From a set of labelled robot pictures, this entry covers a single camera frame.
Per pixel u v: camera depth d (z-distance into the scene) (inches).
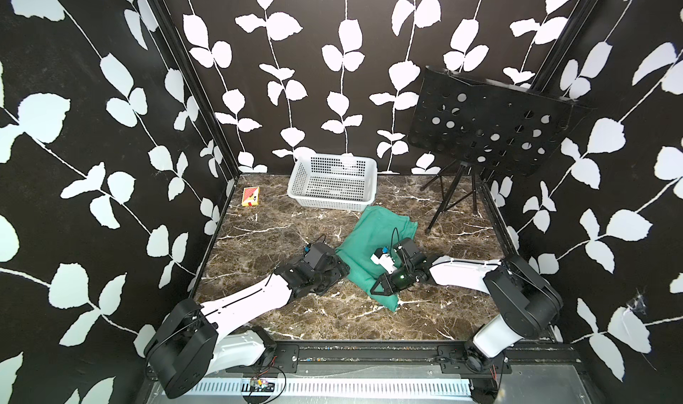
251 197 43.5
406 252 28.9
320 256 25.1
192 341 15.9
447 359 28.8
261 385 27.7
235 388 27.6
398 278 30.4
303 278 24.2
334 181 46.6
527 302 17.9
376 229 39.4
